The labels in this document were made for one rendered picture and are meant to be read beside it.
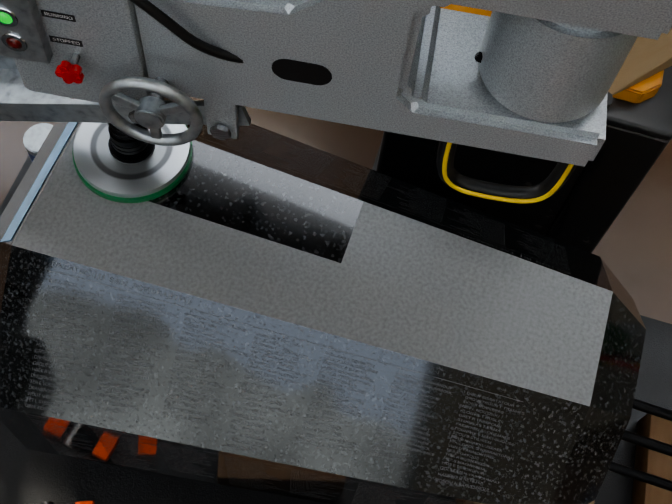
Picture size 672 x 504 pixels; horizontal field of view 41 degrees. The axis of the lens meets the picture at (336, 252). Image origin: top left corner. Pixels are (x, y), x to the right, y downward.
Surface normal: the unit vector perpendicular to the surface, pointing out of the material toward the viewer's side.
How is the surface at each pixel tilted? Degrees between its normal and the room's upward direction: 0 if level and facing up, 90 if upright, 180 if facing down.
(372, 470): 45
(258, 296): 0
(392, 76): 90
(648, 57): 11
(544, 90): 90
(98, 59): 90
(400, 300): 0
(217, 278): 0
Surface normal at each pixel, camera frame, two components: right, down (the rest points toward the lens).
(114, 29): -0.17, 0.87
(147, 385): -0.14, 0.28
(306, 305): 0.07, -0.45
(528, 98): -0.43, 0.79
